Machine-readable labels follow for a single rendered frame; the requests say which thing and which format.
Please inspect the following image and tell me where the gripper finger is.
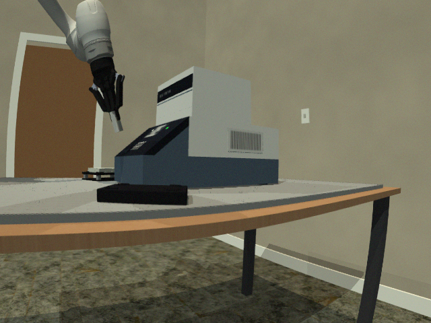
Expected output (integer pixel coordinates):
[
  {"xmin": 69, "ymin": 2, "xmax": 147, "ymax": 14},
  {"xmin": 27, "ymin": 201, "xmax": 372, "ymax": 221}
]
[
  {"xmin": 104, "ymin": 73, "xmax": 125, "ymax": 132},
  {"xmin": 89, "ymin": 79, "xmax": 117, "ymax": 133}
]

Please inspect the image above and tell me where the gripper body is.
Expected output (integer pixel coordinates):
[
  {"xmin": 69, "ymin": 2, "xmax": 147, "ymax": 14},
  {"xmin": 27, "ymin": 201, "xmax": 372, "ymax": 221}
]
[{"xmin": 90, "ymin": 57, "xmax": 117, "ymax": 89}]

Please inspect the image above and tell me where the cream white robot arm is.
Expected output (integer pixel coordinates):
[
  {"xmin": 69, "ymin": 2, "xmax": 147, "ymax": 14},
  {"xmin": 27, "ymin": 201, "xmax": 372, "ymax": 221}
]
[{"xmin": 38, "ymin": 0, "xmax": 114, "ymax": 64}]

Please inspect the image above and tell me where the grey and dark blue benchtop lab instrument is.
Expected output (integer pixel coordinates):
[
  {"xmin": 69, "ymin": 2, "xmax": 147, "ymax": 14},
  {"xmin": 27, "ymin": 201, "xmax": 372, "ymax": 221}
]
[{"xmin": 114, "ymin": 66, "xmax": 279, "ymax": 188}]

